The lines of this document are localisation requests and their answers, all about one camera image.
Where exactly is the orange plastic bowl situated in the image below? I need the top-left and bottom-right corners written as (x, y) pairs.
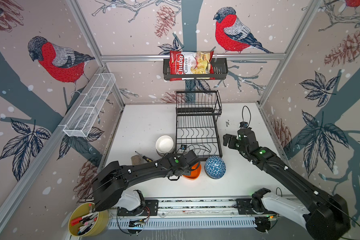
top-left (183, 163), bottom-right (202, 180)

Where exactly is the white ceramic bowl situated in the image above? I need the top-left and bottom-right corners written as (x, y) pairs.
top-left (155, 136), bottom-right (175, 157)

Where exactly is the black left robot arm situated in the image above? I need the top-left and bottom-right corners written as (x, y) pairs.
top-left (91, 150), bottom-right (200, 212)

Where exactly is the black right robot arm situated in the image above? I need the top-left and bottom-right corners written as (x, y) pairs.
top-left (223, 128), bottom-right (351, 240)

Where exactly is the yellow black screwdriver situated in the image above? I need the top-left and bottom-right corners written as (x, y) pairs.
top-left (135, 151), bottom-right (153, 162)

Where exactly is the blue patterned bowl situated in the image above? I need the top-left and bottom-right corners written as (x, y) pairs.
top-left (205, 156), bottom-right (226, 180)

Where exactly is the small glass jar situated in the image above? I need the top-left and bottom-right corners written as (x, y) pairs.
top-left (131, 155), bottom-right (143, 166)

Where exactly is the red cassava chips bag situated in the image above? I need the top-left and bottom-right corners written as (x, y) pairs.
top-left (170, 51), bottom-right (214, 75)

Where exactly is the yellow pen cup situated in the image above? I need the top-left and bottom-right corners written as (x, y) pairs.
top-left (68, 203), bottom-right (110, 237)

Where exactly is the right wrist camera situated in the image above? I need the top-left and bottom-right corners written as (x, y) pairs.
top-left (240, 122), bottom-right (249, 128)

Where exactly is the black wire dish rack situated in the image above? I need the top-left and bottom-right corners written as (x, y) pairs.
top-left (175, 91), bottom-right (223, 161)

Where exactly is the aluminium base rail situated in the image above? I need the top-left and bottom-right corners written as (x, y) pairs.
top-left (107, 196), bottom-right (298, 230)

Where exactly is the black wall shelf basket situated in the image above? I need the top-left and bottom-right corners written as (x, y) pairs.
top-left (163, 58), bottom-right (228, 81)

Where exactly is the white wire mesh basket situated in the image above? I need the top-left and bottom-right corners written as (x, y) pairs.
top-left (63, 73), bottom-right (116, 138)

